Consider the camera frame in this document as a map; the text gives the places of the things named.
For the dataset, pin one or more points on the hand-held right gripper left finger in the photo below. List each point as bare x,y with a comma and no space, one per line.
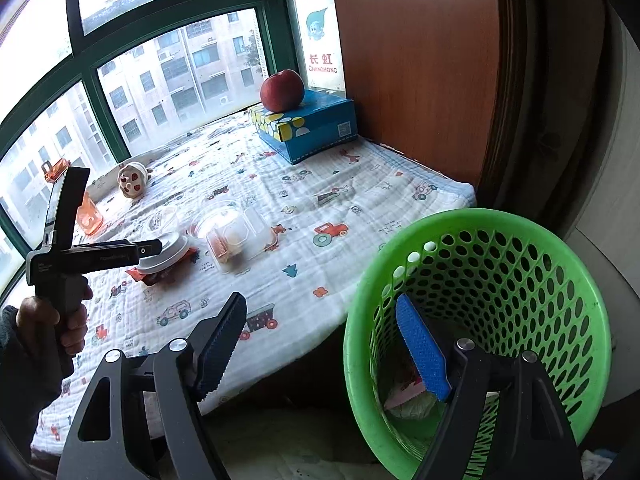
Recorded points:
220,345

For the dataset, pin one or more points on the paper ball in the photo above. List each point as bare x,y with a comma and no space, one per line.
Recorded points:
415,407

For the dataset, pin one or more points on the white printed blanket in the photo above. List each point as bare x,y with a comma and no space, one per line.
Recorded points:
300,200

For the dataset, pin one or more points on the brown wooden cabinet panel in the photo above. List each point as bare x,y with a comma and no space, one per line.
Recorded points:
415,60

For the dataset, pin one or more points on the person's left forearm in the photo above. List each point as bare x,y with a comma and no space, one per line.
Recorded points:
25,385

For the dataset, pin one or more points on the blue spotted tissue box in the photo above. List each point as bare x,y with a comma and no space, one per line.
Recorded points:
320,130

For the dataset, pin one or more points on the white outdoor air conditioner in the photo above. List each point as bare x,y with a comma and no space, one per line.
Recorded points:
320,50

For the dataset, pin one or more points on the white quilted bedding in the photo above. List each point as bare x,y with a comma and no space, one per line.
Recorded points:
280,440

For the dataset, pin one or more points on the clear plastic lid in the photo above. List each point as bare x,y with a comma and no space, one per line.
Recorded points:
222,207

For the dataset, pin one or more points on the orange plastic water bottle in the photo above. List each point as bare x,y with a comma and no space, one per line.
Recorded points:
90,220

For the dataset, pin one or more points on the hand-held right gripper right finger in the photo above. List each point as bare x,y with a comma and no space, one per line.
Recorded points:
420,350

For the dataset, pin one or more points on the red apple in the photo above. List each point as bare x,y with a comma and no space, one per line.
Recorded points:
281,91

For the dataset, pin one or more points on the person's left hand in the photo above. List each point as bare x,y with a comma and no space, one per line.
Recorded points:
35,317

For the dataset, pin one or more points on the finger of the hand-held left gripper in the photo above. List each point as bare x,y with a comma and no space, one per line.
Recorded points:
67,200
110,256

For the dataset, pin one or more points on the dark wooden door frame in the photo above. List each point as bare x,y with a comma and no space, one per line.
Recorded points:
550,110

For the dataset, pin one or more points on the clear plastic food container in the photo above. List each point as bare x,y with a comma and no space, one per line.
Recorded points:
255,235

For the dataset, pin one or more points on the red snack wrapper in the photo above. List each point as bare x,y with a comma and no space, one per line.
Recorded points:
155,278

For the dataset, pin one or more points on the round white plastic lid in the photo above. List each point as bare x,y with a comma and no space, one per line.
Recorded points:
170,252

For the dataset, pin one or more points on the pink snack wrapper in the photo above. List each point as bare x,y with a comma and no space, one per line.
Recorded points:
405,392

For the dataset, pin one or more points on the orange food piece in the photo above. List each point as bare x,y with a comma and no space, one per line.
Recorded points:
219,247

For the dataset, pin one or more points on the green plastic mesh basket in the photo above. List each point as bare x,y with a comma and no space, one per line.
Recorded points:
525,270

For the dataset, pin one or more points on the green window frame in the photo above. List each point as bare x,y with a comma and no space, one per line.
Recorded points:
270,45

